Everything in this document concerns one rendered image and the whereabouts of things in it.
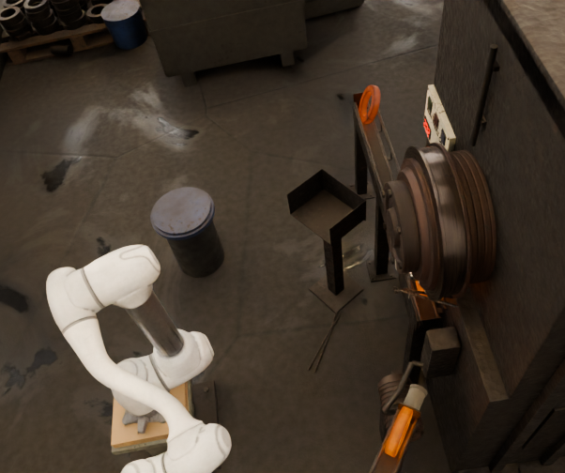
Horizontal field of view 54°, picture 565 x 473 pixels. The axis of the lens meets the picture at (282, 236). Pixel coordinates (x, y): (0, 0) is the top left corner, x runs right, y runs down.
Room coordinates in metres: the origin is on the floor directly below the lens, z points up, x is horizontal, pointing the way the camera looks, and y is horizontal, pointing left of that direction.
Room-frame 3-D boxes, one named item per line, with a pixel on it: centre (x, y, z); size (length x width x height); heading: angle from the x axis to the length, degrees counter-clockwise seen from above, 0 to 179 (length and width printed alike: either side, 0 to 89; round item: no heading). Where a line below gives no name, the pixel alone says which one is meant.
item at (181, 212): (1.81, 0.46, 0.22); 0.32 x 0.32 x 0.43
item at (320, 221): (1.47, -0.21, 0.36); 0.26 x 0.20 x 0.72; 32
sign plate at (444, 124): (1.30, -0.58, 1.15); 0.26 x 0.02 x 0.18; 177
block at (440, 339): (0.73, -0.45, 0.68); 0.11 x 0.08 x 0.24; 87
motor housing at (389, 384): (0.64, -0.29, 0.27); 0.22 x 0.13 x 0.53; 177
